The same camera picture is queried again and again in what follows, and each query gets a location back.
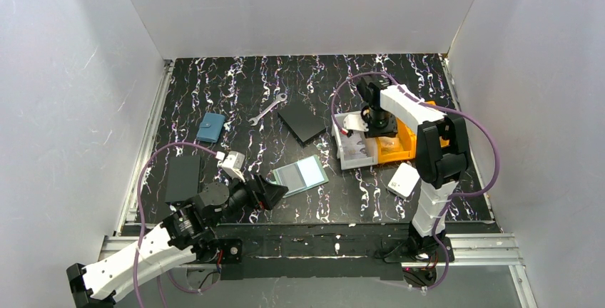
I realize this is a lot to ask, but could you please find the white square box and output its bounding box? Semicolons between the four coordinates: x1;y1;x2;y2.
387;163;420;198

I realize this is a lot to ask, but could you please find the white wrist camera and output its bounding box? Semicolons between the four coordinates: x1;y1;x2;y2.
342;112;369;137
215;151;245;181

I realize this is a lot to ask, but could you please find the black square plate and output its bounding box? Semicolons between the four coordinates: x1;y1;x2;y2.
278;102;326;144

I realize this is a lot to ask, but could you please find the dark grey credit card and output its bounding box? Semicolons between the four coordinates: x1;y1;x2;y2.
273;163;306;194

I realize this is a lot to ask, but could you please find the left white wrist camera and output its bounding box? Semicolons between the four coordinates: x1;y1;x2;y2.
215;151;245;181

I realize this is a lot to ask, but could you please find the black flat notebook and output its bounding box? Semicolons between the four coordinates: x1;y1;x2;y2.
165;155;203;205

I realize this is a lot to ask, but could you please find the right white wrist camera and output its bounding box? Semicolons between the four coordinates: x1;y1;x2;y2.
342;112;369;137

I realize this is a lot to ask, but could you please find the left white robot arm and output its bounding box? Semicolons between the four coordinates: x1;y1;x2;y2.
66;175;288;307

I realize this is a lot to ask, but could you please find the orange plastic bin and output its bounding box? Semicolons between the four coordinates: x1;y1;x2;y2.
426;101;450;148
375;118;417;164

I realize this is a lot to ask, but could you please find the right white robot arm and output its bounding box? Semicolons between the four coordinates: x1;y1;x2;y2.
355;72;470;237

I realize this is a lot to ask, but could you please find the white plastic bin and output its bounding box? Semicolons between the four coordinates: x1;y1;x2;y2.
332;113;378;170

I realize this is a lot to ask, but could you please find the green card holder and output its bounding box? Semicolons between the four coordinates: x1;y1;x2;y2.
272;155;329;198

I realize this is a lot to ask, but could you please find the clear plastic card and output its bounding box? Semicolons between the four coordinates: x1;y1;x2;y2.
377;137;401;153

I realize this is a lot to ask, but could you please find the blue card wallet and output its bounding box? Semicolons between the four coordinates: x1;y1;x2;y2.
195;112;225;143

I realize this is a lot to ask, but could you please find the silver wrench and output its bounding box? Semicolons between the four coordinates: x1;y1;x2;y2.
248;93;288;126

